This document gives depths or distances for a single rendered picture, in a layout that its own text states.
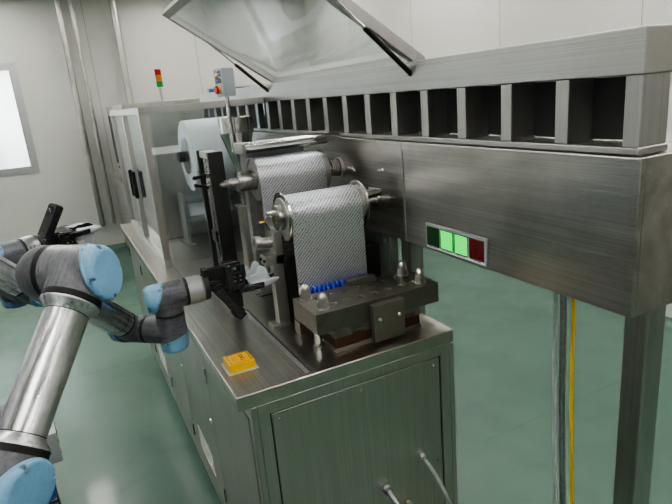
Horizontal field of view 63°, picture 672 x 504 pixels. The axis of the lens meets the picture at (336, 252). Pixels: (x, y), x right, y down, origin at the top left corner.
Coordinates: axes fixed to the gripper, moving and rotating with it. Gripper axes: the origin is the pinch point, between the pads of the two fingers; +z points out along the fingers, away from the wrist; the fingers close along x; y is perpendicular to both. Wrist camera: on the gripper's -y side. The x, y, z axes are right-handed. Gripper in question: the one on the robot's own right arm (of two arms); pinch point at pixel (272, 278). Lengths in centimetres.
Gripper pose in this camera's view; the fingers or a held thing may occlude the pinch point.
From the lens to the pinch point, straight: 161.2
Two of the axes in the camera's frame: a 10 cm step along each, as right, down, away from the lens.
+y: -0.9, -9.6, -2.5
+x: -4.5, -1.9, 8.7
